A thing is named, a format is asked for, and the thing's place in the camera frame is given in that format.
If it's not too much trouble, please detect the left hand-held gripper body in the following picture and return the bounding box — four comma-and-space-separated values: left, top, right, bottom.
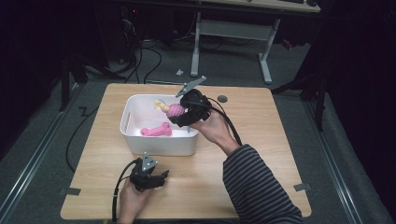
129, 151, 163, 192

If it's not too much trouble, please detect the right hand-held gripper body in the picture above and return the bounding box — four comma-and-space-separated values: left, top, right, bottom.
175, 75, 215, 125

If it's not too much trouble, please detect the pink spiky ball toy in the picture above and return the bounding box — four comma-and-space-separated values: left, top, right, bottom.
166, 103, 187, 119

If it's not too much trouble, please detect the pink bone toy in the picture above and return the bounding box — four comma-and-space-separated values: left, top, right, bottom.
139, 121, 173, 137

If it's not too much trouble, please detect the white plastic storage bin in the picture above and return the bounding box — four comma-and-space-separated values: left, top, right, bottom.
120, 93, 200, 157

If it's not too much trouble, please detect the person's right hand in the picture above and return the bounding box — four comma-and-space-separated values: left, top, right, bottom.
190, 105, 241, 157

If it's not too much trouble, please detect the person's left hand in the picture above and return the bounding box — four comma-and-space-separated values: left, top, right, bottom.
117, 178, 154, 224

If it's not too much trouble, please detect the yellow and blue toy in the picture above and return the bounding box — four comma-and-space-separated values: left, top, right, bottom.
154, 99, 171, 114

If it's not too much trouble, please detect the grey tape piece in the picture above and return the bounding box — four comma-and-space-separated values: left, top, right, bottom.
58, 186, 82, 197
292, 182, 313, 192

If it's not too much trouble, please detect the white-legged background desk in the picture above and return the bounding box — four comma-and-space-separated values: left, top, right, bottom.
189, 0, 322, 86

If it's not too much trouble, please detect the dark metal stand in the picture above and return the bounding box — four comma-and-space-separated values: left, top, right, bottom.
58, 52, 90, 113

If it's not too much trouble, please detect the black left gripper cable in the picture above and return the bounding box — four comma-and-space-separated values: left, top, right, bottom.
111, 158, 139, 224

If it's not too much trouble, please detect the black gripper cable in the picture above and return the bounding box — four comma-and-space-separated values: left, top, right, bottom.
186, 97, 244, 147
111, 158, 139, 224

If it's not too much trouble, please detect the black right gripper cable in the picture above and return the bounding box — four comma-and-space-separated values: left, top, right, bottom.
186, 97, 244, 147

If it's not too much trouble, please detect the bundle of black cables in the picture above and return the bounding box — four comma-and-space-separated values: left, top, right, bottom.
120, 6, 163, 85

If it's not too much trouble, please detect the black floor cable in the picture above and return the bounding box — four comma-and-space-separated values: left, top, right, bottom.
64, 105, 101, 174

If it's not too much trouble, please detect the metal floor rail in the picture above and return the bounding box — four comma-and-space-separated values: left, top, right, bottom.
0, 82, 82, 218
303, 99, 365, 224

